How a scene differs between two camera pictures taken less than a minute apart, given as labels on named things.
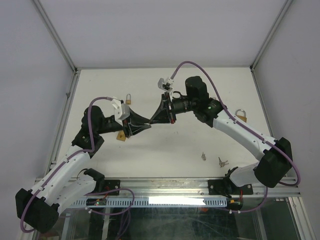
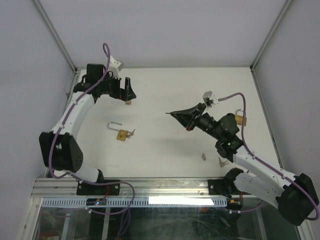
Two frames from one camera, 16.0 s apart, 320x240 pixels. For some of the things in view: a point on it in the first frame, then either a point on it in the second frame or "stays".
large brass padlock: x=242 y=118 stays
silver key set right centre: x=203 y=156 stays
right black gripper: x=163 y=115 to x=187 y=117
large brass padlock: x=121 y=135 stays
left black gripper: x=134 y=124 to x=125 y=94
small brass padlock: x=128 y=102 stays
